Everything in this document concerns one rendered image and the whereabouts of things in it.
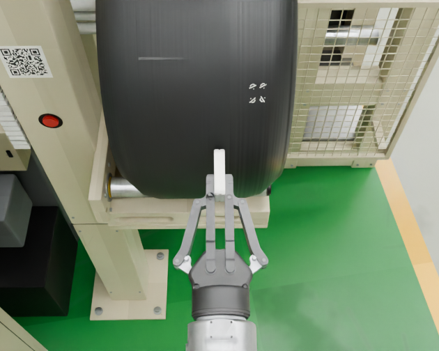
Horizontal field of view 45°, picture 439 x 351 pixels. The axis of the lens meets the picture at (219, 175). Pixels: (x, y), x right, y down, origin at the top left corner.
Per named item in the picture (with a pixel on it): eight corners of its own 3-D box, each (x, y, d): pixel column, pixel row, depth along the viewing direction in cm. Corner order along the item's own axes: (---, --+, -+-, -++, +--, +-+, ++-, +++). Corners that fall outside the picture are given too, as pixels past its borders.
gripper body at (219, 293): (256, 315, 64) (253, 242, 68) (186, 316, 64) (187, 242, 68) (252, 324, 71) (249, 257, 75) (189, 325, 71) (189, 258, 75)
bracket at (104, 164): (96, 222, 114) (87, 200, 106) (114, 83, 135) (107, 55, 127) (112, 222, 114) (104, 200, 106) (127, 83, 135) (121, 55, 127)
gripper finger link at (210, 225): (217, 278, 72) (206, 279, 72) (214, 202, 76) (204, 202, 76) (217, 271, 68) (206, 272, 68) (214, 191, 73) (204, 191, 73)
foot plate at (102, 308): (90, 320, 188) (88, 318, 187) (98, 251, 203) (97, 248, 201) (165, 320, 189) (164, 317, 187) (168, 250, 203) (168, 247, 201)
